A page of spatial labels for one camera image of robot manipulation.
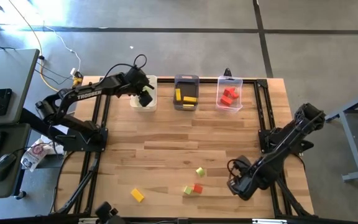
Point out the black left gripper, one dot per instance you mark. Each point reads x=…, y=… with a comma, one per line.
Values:
x=137, y=79

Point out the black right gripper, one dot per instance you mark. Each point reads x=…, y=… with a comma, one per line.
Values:
x=250, y=183

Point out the yellow rectangular block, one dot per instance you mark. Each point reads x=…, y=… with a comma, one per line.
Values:
x=188, y=105
x=178, y=95
x=137, y=195
x=190, y=99

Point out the green cube block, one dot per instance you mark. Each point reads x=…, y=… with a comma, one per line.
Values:
x=187, y=190
x=200, y=172

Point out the red triangular block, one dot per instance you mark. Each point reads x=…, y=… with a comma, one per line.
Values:
x=198, y=188

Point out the red rectangular block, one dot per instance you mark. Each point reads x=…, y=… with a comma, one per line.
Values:
x=234, y=95
x=226, y=91
x=226, y=100

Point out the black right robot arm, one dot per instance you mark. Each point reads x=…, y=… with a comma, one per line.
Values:
x=309, y=115

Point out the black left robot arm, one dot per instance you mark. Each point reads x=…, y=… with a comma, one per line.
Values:
x=110, y=87

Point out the white plastic bin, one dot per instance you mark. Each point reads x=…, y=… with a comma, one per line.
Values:
x=145, y=108

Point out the grey translucent plastic bin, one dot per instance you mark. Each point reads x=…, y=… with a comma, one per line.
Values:
x=186, y=84

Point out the yellow plug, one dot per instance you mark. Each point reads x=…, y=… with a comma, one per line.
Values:
x=77, y=81

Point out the white power adapter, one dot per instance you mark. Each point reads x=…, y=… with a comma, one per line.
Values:
x=74, y=72

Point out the clear plastic bin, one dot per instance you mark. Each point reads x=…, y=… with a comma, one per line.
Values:
x=228, y=81

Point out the black clip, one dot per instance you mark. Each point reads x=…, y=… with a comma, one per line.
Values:
x=227, y=73

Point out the grey metal stand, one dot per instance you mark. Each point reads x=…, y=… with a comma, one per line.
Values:
x=351, y=146

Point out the black object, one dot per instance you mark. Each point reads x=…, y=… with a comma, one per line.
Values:
x=106, y=211

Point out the white printed packet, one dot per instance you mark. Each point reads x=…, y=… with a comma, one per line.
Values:
x=34, y=155

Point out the black smartphone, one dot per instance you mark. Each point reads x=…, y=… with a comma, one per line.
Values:
x=0, y=102

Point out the black computer mouse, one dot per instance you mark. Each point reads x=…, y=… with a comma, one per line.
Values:
x=3, y=166

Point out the black desk foot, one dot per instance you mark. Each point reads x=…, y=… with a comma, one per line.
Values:
x=21, y=195

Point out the silver metal bracket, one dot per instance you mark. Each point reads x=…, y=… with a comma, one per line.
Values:
x=269, y=221
x=87, y=221

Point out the black aluminium table frame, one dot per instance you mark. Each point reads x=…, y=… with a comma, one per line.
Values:
x=262, y=83

